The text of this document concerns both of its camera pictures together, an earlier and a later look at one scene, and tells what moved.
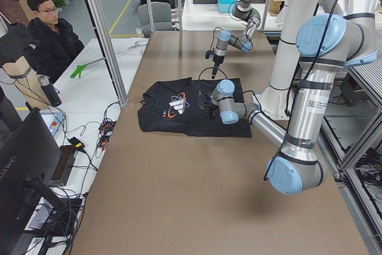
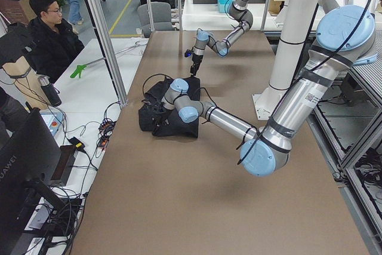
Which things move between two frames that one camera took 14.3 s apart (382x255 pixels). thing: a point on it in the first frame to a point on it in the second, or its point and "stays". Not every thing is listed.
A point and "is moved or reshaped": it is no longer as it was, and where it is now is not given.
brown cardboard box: [276, 2] stays
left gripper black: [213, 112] to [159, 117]
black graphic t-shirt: [173, 107] is moved or reshaped
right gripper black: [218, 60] to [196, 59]
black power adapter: [79, 144] stays
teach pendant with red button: [52, 120] stays
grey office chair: [161, 14] stays
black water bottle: [49, 91] stays
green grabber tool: [78, 70] stays
